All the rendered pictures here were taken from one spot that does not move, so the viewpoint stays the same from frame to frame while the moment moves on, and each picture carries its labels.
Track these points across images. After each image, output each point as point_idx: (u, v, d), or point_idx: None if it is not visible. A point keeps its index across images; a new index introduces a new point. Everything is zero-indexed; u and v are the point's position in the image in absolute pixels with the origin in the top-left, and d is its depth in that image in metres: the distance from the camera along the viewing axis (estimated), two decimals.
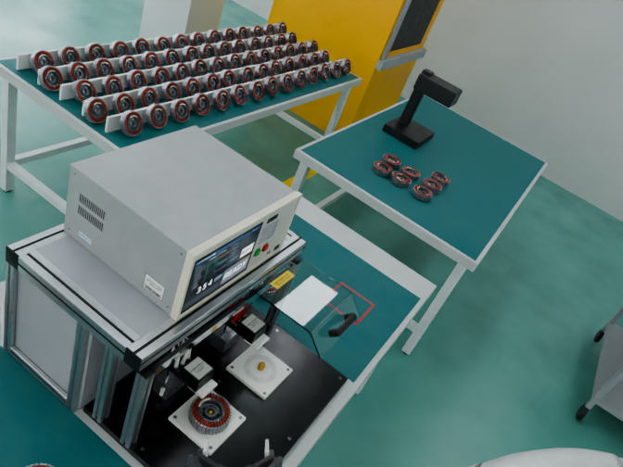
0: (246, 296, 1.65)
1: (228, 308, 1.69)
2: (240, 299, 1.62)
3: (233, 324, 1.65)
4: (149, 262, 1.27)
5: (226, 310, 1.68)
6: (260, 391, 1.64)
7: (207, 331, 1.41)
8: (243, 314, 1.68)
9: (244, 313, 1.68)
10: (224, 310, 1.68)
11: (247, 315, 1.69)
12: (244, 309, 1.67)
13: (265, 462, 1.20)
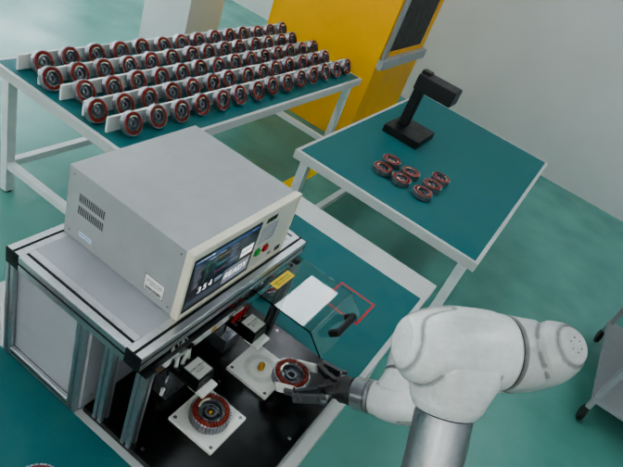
0: (246, 296, 1.65)
1: (228, 308, 1.69)
2: (240, 299, 1.62)
3: (233, 324, 1.65)
4: (149, 262, 1.27)
5: (226, 310, 1.68)
6: (260, 391, 1.64)
7: (207, 331, 1.41)
8: (243, 314, 1.68)
9: (244, 313, 1.68)
10: (224, 310, 1.68)
11: (247, 315, 1.69)
12: (244, 309, 1.67)
13: (325, 368, 1.64)
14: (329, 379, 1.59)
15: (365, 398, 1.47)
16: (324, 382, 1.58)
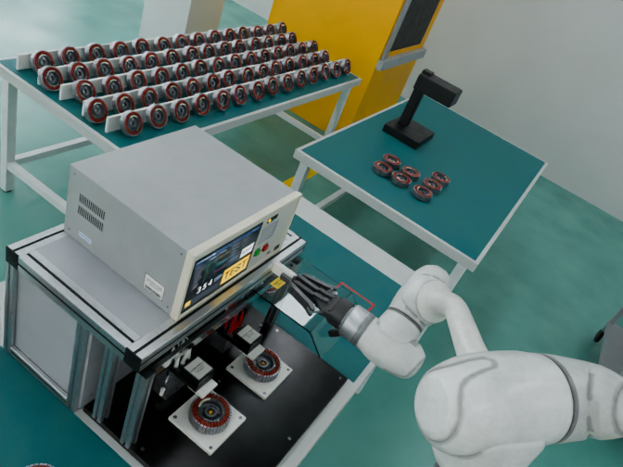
0: None
1: None
2: None
3: (229, 335, 1.68)
4: (149, 262, 1.27)
5: None
6: (260, 391, 1.64)
7: (207, 331, 1.41)
8: (238, 325, 1.71)
9: (239, 324, 1.71)
10: None
11: (242, 326, 1.72)
12: (239, 320, 1.70)
13: (309, 281, 1.45)
14: (324, 293, 1.43)
15: (362, 333, 1.35)
16: (319, 295, 1.42)
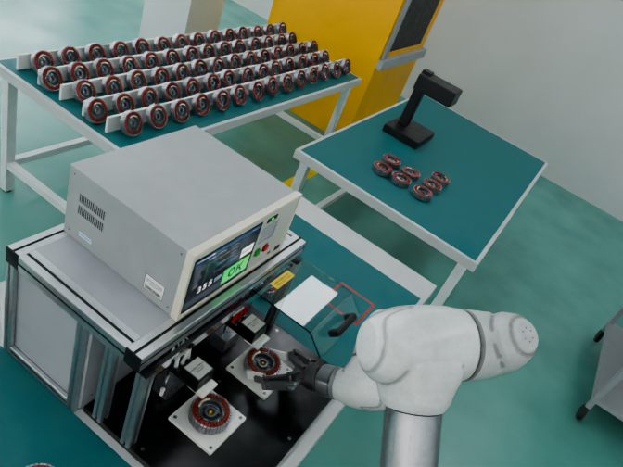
0: (246, 296, 1.65)
1: (228, 308, 1.69)
2: (240, 299, 1.62)
3: (233, 324, 1.65)
4: (149, 262, 1.27)
5: (226, 310, 1.68)
6: (260, 391, 1.64)
7: (207, 331, 1.41)
8: (243, 314, 1.68)
9: (244, 313, 1.68)
10: (224, 310, 1.68)
11: (247, 315, 1.69)
12: (244, 309, 1.67)
13: (295, 357, 1.69)
14: (298, 367, 1.64)
15: (331, 384, 1.52)
16: (294, 370, 1.63)
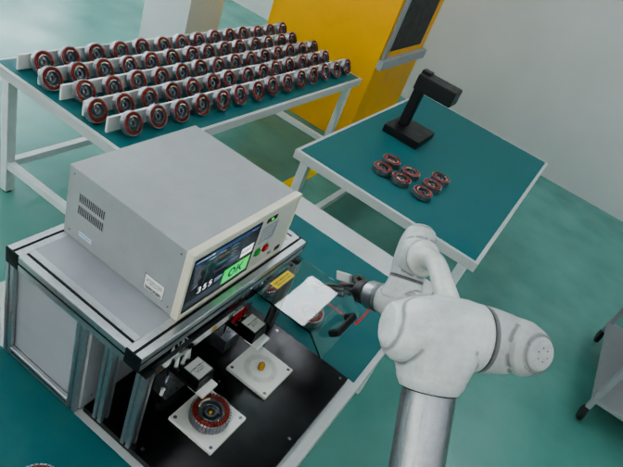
0: (246, 296, 1.65)
1: (228, 308, 1.69)
2: (240, 299, 1.62)
3: (233, 324, 1.65)
4: (149, 262, 1.27)
5: (226, 310, 1.68)
6: (260, 391, 1.64)
7: (207, 331, 1.41)
8: (243, 314, 1.68)
9: (244, 313, 1.68)
10: (224, 310, 1.68)
11: (247, 315, 1.69)
12: (244, 309, 1.67)
13: (356, 278, 1.86)
14: (352, 283, 1.80)
15: (374, 294, 1.66)
16: None
